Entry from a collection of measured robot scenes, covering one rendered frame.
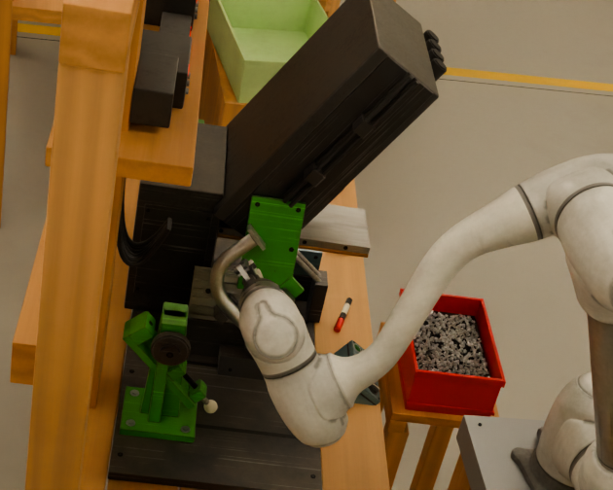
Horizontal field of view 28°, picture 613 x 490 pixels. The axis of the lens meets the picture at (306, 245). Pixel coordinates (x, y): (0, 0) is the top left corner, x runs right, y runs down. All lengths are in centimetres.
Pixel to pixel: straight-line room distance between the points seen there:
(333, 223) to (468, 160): 286
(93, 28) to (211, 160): 110
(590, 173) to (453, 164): 354
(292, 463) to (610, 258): 90
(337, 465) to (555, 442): 44
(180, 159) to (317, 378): 44
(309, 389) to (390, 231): 292
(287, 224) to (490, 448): 64
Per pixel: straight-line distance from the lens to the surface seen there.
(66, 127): 174
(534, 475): 258
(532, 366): 447
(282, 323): 199
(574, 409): 244
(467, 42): 682
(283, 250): 259
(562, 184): 202
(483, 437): 266
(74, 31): 166
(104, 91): 170
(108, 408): 257
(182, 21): 249
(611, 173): 205
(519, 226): 203
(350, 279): 302
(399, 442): 290
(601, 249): 189
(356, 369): 209
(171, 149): 214
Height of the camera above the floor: 262
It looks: 33 degrees down
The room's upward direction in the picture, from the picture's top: 13 degrees clockwise
